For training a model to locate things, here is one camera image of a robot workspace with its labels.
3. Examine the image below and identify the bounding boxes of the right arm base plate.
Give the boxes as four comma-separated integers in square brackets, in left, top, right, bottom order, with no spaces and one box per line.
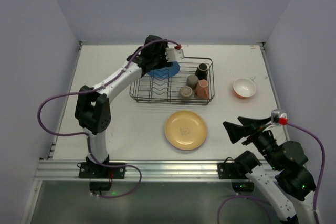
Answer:
[217,157,261,179]

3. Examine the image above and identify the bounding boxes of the speckled grey cup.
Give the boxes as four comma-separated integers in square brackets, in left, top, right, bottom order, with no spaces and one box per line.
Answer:
[179,86,193,99]

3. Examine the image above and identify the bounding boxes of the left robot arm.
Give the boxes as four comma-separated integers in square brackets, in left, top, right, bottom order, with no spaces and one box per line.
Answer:
[75,35,173,164]

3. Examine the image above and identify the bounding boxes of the orange white bowl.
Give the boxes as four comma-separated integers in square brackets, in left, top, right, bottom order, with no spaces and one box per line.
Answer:
[233,78,257,99]

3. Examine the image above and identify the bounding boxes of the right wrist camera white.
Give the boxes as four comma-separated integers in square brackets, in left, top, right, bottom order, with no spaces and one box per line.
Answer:
[265,109,288,130]

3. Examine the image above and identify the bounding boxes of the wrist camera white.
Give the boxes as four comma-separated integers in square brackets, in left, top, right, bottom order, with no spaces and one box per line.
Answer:
[165,48,185,62]
[265,109,288,130]

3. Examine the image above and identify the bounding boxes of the aluminium rail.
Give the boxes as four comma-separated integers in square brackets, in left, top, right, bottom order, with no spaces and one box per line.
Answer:
[34,159,223,182]

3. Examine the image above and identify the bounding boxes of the pink cup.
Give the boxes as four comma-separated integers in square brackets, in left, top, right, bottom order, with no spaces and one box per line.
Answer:
[195,79,209,99]

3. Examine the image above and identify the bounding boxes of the black wire dish rack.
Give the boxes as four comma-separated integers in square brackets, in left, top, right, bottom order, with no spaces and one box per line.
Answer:
[129,57,215,105]

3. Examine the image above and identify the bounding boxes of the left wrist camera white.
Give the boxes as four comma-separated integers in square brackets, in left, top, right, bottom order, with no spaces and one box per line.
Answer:
[165,48,185,62]

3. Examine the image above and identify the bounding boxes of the yellow plate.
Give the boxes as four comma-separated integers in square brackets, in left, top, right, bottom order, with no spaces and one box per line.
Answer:
[164,110,207,151]

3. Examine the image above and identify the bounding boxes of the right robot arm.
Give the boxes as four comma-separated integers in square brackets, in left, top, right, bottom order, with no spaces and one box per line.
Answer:
[217,110,323,223]

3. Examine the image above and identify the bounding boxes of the grey-green cup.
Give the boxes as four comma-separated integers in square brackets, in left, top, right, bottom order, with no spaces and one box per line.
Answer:
[186,74,199,90]

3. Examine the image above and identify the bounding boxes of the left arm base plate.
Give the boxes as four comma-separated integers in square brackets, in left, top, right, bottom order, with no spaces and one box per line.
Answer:
[78,161,125,179]

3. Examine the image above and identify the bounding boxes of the black cup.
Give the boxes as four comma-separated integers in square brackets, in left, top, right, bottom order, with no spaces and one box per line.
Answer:
[195,63,209,81]

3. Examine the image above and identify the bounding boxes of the blue plate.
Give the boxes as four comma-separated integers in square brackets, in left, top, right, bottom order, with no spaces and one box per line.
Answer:
[148,61,180,79]

